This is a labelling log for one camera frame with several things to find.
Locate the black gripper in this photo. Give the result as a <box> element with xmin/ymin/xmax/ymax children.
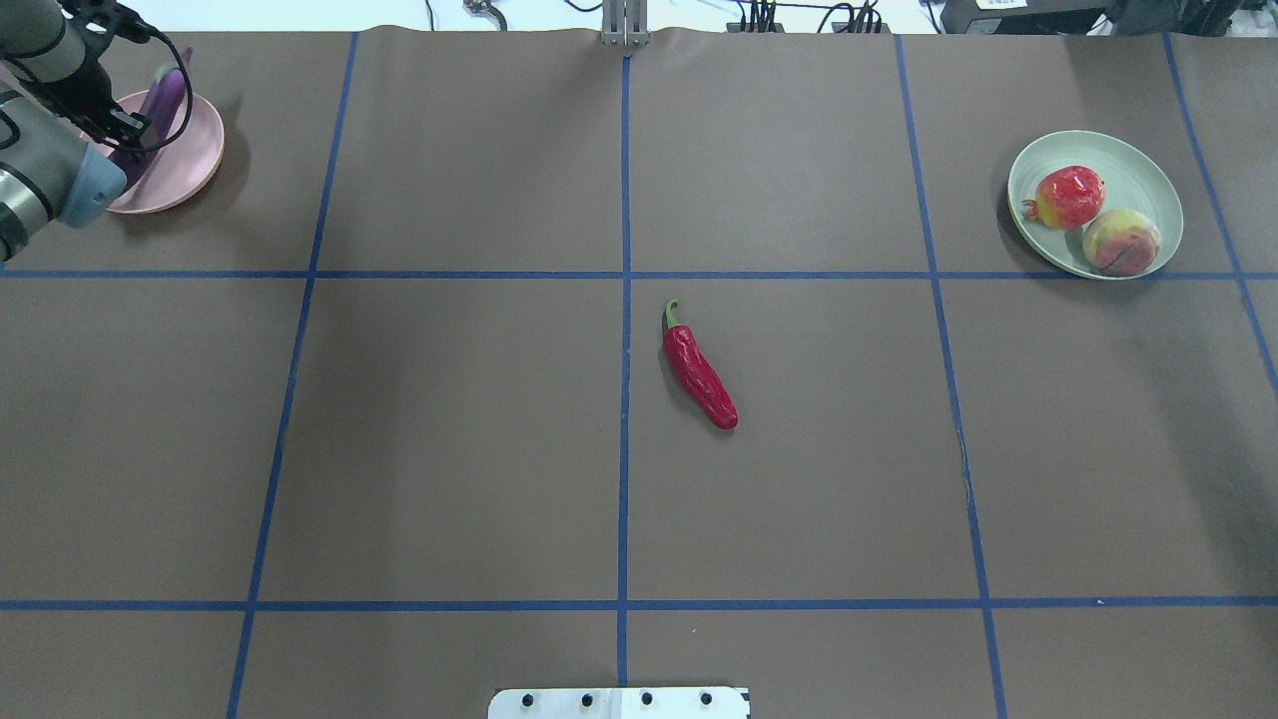
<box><xmin>5</xmin><ymin>1</ymin><xmax>158</xmax><ymax>146</ymax></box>

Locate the red chili pepper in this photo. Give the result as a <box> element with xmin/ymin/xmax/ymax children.
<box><xmin>662</xmin><ymin>299</ymin><xmax>739</xmax><ymax>430</ymax></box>

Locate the red pomegranate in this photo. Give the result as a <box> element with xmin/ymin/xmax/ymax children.
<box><xmin>1021</xmin><ymin>165</ymin><xmax>1105</xmax><ymax>231</ymax></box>

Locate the pink yellow peach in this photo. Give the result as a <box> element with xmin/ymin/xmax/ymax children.
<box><xmin>1081</xmin><ymin>209</ymin><xmax>1162</xmax><ymax>278</ymax></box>

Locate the purple eggplant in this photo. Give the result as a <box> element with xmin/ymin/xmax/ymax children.
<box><xmin>109</xmin><ymin>46</ymin><xmax>196</xmax><ymax>192</ymax></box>

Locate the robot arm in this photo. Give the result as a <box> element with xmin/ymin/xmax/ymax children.
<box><xmin>1</xmin><ymin>1</ymin><xmax>158</xmax><ymax>261</ymax></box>

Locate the pink plate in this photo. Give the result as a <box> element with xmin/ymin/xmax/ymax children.
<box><xmin>109</xmin><ymin>95</ymin><xmax>227</xmax><ymax>215</ymax></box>

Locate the green plate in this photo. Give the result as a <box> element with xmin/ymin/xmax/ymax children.
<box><xmin>1005</xmin><ymin>129</ymin><xmax>1185</xmax><ymax>281</ymax></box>

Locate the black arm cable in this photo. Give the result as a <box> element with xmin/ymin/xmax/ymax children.
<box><xmin>110</xmin><ymin>26</ymin><xmax>196</xmax><ymax>156</ymax></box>

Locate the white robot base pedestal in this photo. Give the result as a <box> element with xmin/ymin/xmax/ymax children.
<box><xmin>487</xmin><ymin>686</ymin><xmax>751</xmax><ymax>718</ymax></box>

